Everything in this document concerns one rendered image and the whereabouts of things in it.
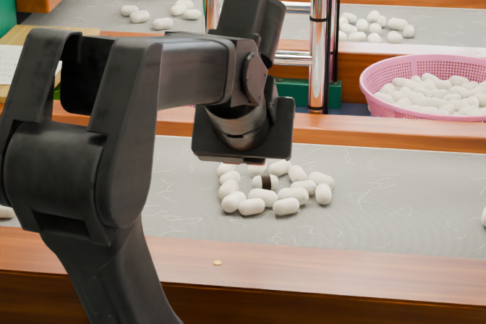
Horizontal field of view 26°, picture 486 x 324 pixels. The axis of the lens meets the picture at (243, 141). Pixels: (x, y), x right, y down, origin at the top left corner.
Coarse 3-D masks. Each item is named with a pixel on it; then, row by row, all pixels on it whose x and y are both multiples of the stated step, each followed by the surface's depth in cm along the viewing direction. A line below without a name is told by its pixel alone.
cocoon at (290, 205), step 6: (288, 198) 126; (294, 198) 126; (276, 204) 125; (282, 204) 125; (288, 204) 125; (294, 204) 125; (276, 210) 125; (282, 210) 125; (288, 210) 125; (294, 210) 126
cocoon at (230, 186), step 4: (228, 180) 130; (232, 180) 130; (224, 184) 129; (228, 184) 129; (232, 184) 129; (236, 184) 130; (220, 188) 129; (224, 188) 128; (228, 188) 128; (232, 188) 129; (236, 188) 130; (220, 192) 128; (224, 192) 128; (228, 192) 128; (232, 192) 128; (220, 196) 128; (224, 196) 128
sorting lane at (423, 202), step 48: (192, 192) 131; (336, 192) 131; (384, 192) 131; (432, 192) 131; (480, 192) 131; (240, 240) 120; (288, 240) 120; (336, 240) 120; (384, 240) 120; (432, 240) 120; (480, 240) 120
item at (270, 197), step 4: (256, 188) 128; (252, 192) 127; (256, 192) 127; (260, 192) 127; (264, 192) 127; (268, 192) 127; (272, 192) 127; (248, 196) 128; (252, 196) 127; (256, 196) 127; (260, 196) 127; (264, 196) 127; (268, 196) 127; (272, 196) 127; (276, 196) 127; (264, 200) 127; (268, 200) 127; (272, 200) 127; (276, 200) 127; (268, 204) 127; (272, 204) 127
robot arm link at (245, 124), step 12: (264, 96) 100; (216, 108) 97; (228, 108) 97; (240, 108) 96; (252, 108) 96; (264, 108) 100; (216, 120) 98; (228, 120) 97; (240, 120) 97; (252, 120) 99; (228, 132) 101; (240, 132) 100
